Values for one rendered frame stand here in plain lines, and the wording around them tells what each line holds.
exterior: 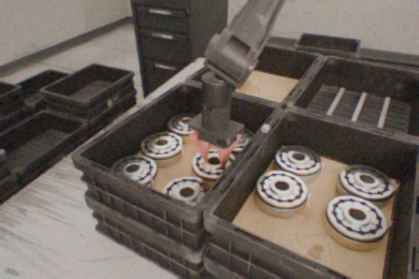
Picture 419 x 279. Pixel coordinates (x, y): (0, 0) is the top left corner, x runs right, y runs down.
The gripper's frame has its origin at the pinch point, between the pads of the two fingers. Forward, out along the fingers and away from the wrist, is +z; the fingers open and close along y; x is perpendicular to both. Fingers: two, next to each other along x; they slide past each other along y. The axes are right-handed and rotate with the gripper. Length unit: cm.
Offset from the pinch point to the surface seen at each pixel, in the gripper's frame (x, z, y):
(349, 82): -60, 1, -14
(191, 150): -4.2, 4.3, 9.5
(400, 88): -60, -1, -29
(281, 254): 18.6, -6.0, -22.6
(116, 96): -53, 36, 95
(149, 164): 8.2, 1.6, 12.1
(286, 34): -322, 73, 103
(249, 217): 7.1, 4.1, -12.7
